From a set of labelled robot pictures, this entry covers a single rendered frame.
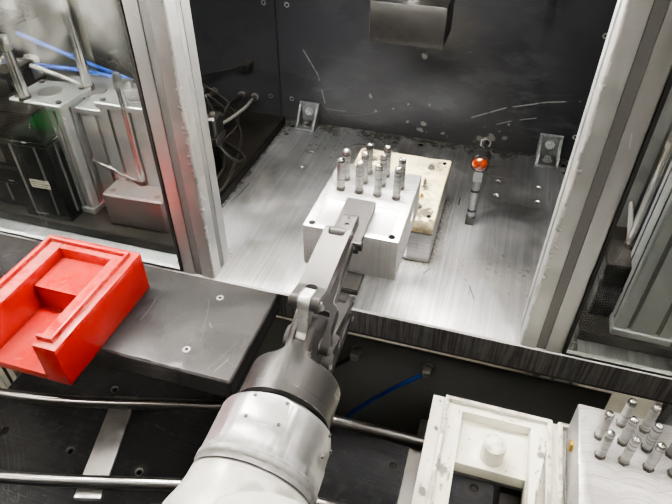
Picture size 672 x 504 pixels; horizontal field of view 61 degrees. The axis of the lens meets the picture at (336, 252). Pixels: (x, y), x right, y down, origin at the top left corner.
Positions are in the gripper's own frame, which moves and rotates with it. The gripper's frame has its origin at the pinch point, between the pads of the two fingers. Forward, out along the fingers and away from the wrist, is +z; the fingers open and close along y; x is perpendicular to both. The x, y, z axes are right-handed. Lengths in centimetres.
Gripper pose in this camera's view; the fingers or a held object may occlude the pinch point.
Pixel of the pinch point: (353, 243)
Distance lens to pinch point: 57.6
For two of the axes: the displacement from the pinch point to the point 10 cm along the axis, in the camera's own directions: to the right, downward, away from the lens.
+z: 2.9, -6.7, 6.9
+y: -0.2, -7.2, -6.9
